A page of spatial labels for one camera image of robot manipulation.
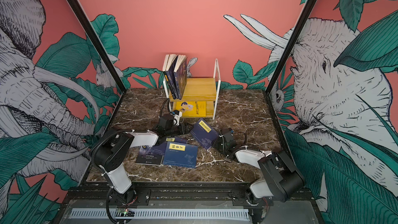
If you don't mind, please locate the blue book with yellow label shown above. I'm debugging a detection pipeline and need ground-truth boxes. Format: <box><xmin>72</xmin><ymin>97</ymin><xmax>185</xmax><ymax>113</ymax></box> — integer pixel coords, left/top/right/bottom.
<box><xmin>162</xmin><ymin>142</ymin><xmax>198</xmax><ymax>169</ymax></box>

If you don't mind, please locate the navy book with yellow label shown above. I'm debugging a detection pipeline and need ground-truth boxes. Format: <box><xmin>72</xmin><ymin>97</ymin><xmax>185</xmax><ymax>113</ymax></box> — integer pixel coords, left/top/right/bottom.
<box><xmin>149</xmin><ymin>138</ymin><xmax>187</xmax><ymax>156</ymax></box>

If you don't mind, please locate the purple book with old man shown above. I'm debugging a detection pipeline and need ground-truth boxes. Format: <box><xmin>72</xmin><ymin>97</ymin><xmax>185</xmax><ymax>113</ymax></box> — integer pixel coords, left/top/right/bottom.
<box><xmin>170</xmin><ymin>55</ymin><xmax>180</xmax><ymax>100</ymax></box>

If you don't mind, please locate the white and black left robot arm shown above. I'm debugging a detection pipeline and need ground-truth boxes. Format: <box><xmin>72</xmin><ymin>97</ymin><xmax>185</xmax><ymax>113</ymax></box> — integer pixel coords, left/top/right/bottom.
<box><xmin>91</xmin><ymin>114</ymin><xmax>193</xmax><ymax>195</ymax></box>

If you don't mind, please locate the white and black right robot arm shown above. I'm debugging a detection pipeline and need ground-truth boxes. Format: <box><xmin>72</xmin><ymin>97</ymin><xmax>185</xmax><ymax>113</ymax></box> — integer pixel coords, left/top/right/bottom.
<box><xmin>213</xmin><ymin>128</ymin><xmax>305</xmax><ymax>204</ymax></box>

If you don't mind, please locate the yellow cartoon cover book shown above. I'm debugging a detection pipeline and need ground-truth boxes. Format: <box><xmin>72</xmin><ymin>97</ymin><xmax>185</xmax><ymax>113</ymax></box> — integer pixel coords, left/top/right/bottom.
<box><xmin>173</xmin><ymin>101</ymin><xmax>206</xmax><ymax>118</ymax></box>

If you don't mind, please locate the dark purple book white strip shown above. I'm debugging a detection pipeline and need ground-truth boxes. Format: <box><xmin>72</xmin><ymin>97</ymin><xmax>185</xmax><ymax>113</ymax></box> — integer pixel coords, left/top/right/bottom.
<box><xmin>135</xmin><ymin>146</ymin><xmax>163</xmax><ymax>166</ymax></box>

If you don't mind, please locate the dark brown standing book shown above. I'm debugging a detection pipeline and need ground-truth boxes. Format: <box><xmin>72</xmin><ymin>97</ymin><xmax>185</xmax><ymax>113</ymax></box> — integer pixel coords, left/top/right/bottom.
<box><xmin>163</xmin><ymin>54</ymin><xmax>177</xmax><ymax>100</ymax></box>

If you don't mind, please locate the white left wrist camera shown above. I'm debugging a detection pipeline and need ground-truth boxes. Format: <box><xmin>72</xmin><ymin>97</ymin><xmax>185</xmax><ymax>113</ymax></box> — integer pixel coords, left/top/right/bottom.
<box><xmin>171</xmin><ymin>110</ymin><xmax>182</xmax><ymax>125</ymax></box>

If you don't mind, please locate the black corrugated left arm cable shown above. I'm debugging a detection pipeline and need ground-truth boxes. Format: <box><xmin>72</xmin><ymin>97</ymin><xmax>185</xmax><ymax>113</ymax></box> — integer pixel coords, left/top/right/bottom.
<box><xmin>159</xmin><ymin>99</ymin><xmax>172</xmax><ymax>119</ymax></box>

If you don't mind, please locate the white frame wooden bookshelf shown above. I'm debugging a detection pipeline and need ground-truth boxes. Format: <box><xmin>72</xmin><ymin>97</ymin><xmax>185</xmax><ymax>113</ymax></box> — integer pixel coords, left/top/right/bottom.
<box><xmin>163</xmin><ymin>59</ymin><xmax>221</xmax><ymax>119</ymax></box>

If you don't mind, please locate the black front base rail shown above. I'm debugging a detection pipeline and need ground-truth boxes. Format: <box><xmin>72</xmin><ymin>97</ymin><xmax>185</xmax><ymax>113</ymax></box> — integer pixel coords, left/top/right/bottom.
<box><xmin>54</xmin><ymin>182</ymin><xmax>323</xmax><ymax>224</ymax></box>

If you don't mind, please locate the white slotted cable duct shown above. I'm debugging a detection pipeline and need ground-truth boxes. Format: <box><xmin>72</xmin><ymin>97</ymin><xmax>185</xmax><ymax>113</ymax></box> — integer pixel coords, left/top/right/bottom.
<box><xmin>68</xmin><ymin>208</ymin><xmax>250</xmax><ymax>221</ymax></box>

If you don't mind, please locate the black left frame post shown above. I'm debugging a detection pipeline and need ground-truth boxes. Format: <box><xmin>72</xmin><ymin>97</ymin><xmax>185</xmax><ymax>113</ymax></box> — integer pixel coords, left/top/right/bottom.
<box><xmin>67</xmin><ymin>0</ymin><xmax>127</xmax><ymax>93</ymax></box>

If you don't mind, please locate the black frame post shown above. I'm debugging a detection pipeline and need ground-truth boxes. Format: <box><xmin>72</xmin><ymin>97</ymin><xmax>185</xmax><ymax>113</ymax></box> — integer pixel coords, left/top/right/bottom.
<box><xmin>265</xmin><ymin>0</ymin><xmax>317</xmax><ymax>95</ymax></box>
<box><xmin>67</xmin><ymin>0</ymin><xmax>127</xmax><ymax>93</ymax></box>

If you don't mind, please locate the black right frame post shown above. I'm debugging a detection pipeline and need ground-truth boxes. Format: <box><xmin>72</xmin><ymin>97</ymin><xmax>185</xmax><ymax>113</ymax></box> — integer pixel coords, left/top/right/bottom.
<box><xmin>265</xmin><ymin>0</ymin><xmax>317</xmax><ymax>95</ymax></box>

